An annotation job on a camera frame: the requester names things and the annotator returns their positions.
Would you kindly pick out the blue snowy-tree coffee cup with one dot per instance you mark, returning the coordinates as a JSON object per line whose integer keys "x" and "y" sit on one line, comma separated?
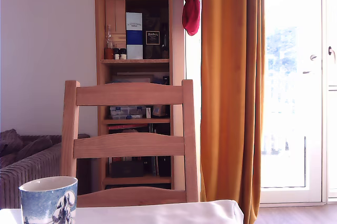
{"x": 39, "y": 203}

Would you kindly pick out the brown paper bag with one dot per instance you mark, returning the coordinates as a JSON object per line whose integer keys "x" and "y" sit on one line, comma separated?
{"x": 160, "y": 111}

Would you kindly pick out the small white packet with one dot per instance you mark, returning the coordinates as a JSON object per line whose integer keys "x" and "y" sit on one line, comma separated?
{"x": 148, "y": 112}

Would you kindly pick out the wooden ladder-back chair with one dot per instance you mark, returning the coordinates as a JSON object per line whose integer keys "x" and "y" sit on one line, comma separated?
{"x": 129, "y": 93}

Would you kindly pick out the clear plastic organiser box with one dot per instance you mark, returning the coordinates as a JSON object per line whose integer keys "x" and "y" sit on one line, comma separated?
{"x": 126, "y": 112}

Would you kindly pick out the red book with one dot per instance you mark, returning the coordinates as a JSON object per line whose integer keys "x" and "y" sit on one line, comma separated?
{"x": 126, "y": 126}

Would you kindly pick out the black labelled carton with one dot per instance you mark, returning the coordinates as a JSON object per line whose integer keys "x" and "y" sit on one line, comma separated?
{"x": 152, "y": 48}

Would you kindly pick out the dark glass bottle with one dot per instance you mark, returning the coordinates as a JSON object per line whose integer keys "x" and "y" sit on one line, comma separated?
{"x": 165, "y": 45}

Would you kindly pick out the small dark-capped jar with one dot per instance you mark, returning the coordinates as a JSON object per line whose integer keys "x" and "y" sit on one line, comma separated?
{"x": 123, "y": 55}
{"x": 117, "y": 55}

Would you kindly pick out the orange curtain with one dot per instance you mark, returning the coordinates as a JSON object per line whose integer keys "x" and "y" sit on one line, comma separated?
{"x": 229, "y": 76}

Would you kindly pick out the blue and white carton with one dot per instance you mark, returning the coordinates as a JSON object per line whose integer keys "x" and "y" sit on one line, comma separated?
{"x": 134, "y": 37}

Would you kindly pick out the clear glass decanter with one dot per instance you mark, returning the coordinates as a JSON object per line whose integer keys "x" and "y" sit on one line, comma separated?
{"x": 108, "y": 51}

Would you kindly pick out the black storage box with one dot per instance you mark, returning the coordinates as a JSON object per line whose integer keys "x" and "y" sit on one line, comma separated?
{"x": 126, "y": 169}

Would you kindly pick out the red knotted cloth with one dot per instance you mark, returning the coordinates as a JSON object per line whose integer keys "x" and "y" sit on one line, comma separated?
{"x": 190, "y": 16}

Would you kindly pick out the light wooden drawer cabinet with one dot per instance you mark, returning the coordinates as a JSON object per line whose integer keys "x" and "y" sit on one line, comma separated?
{"x": 115, "y": 16}

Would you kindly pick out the white tablecloth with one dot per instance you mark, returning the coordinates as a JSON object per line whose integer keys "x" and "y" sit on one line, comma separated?
{"x": 158, "y": 213}

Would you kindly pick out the white glass balcony door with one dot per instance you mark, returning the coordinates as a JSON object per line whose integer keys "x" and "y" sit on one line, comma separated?
{"x": 289, "y": 103}

